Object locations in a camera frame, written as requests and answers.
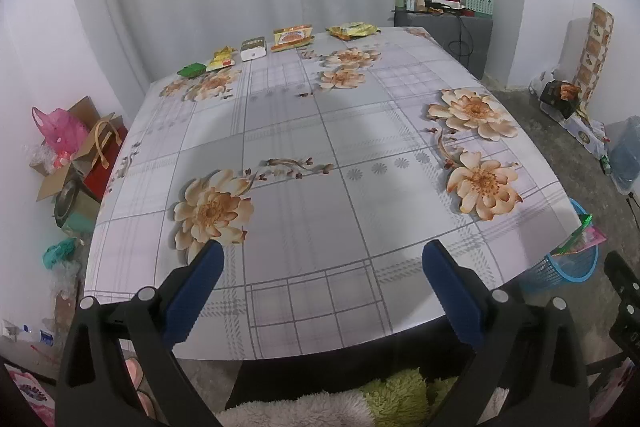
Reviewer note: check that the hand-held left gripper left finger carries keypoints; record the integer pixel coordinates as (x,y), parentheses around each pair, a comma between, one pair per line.
(192,297)

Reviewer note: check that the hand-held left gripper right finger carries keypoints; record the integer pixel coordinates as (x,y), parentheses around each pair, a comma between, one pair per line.
(455,302)

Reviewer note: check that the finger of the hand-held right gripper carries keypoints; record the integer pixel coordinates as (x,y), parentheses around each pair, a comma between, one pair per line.
(622,277)
(627,332)

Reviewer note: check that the clear red printed plastic bag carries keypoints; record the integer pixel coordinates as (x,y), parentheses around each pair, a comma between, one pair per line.
(594,239)

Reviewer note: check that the blue plastic basket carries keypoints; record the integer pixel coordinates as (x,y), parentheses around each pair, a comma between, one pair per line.
(565,272)

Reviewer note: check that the green white fluffy cushion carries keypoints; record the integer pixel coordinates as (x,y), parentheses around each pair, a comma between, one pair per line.
(395,397)

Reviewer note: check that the small green bottle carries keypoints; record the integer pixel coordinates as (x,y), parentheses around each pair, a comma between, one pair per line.
(605,164)

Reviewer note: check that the clear water jug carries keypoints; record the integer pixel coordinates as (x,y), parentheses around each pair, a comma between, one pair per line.
(625,157)

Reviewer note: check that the teal box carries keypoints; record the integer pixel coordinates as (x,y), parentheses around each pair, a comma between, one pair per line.
(82,217)

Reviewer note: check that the green plastic bag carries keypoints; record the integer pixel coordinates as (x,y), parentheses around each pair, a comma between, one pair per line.
(59,253)

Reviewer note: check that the white printed box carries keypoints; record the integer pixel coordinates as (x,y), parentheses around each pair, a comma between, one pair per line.
(585,134)

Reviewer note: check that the red gift bag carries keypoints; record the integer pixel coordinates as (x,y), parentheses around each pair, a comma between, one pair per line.
(102,177)

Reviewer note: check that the round metal pot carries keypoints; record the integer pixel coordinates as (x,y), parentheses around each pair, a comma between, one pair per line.
(67,204)

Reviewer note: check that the clear plastic water bottle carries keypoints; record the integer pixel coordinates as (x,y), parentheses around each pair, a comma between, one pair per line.
(40,336)

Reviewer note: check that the cardboard box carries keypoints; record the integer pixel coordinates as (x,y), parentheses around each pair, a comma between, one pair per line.
(52,187)

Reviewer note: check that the black box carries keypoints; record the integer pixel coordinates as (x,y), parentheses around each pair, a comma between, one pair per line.
(557,99)

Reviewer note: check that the pink printed bag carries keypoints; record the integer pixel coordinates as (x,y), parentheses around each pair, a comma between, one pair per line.
(30,399)

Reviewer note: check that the crumpled white plastic bag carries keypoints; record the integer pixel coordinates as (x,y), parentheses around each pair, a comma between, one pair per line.
(539,84)

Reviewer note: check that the pink plastic bag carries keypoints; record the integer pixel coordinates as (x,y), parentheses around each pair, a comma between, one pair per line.
(60,132)

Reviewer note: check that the small green packet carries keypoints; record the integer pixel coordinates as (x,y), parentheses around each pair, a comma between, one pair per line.
(192,71)

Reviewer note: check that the tile pattern roll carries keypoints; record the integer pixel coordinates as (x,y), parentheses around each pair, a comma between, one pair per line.
(595,52)

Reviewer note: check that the small yellow snack packet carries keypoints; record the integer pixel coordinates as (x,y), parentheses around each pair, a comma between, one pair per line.
(222,58)

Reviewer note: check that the small white box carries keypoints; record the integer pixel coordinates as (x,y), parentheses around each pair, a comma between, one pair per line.
(252,49)

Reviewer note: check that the grey side cabinet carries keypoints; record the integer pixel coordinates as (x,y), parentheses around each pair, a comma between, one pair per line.
(435,37)

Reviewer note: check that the orange snack packet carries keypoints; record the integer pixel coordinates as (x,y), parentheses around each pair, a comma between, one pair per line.
(292,38)

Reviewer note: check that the gold yellow snack packet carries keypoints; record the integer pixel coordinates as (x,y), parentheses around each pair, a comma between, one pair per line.
(352,31)

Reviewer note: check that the green white patterned box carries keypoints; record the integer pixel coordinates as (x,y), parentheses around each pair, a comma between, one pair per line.
(479,4)

